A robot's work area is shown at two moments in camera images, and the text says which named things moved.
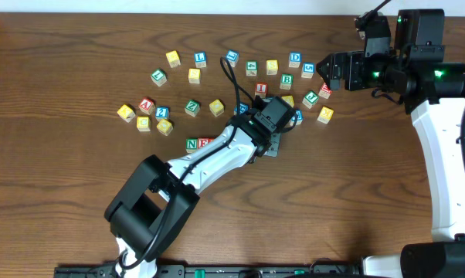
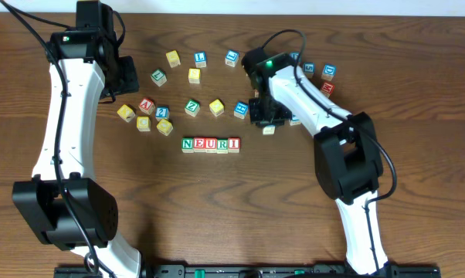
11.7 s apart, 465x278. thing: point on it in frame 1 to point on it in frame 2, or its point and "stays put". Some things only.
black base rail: [223, 271] stays put
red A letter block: [147, 106] stays put
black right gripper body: [345, 70] to [266, 116]
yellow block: [173, 59] stays put
